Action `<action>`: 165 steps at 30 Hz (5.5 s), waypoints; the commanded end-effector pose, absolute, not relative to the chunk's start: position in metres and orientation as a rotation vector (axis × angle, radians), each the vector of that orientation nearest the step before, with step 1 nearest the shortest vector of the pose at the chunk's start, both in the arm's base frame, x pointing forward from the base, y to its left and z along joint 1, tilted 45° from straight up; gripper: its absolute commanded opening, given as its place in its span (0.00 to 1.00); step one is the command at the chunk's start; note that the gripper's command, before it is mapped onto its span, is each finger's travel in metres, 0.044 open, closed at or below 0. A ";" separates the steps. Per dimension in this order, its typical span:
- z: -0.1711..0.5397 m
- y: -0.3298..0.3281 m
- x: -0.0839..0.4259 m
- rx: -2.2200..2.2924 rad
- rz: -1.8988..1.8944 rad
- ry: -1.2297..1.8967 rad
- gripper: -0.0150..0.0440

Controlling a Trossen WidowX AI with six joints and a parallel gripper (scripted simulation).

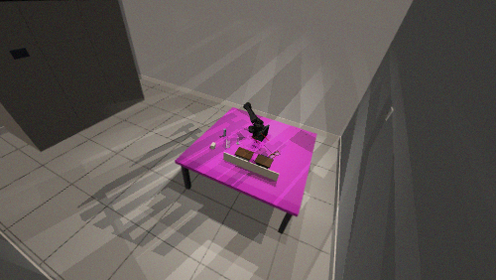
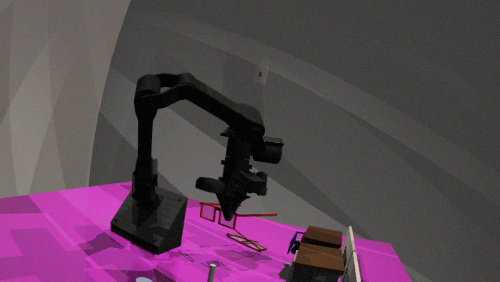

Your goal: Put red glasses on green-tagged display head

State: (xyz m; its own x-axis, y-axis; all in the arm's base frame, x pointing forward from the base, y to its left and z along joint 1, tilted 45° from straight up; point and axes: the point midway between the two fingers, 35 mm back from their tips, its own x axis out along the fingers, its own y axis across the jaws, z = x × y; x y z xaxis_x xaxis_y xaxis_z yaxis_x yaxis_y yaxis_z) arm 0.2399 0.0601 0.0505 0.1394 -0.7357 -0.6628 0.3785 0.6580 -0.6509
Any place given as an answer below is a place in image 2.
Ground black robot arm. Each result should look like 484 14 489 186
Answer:
131 72 284 213

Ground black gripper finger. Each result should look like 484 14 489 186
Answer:
216 193 237 221
232 194 250 212

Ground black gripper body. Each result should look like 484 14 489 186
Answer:
195 156 267 196

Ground blue glasses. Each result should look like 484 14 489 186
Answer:
287 231 304 254

